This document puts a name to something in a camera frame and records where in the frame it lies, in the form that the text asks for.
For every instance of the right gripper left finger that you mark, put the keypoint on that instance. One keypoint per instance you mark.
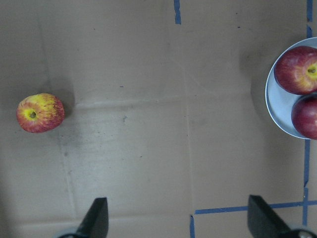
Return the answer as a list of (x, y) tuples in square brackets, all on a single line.
[(96, 221)]

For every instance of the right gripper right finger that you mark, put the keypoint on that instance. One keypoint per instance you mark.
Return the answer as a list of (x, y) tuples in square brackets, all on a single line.
[(263, 222)]

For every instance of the yellow red apple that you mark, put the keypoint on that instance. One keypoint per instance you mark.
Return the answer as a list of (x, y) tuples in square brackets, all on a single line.
[(40, 113)]

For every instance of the red apple plate front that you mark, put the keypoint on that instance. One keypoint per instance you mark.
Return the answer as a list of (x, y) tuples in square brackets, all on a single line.
[(304, 116)]

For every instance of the red apple plate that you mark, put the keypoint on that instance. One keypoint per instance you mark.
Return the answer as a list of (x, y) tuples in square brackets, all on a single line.
[(304, 116), (296, 70)]

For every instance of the light blue round plate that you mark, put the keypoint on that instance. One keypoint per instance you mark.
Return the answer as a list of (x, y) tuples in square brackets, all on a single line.
[(279, 102)]

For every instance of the red apple plate back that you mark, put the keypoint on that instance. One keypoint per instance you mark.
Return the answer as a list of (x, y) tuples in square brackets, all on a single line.
[(296, 70)]

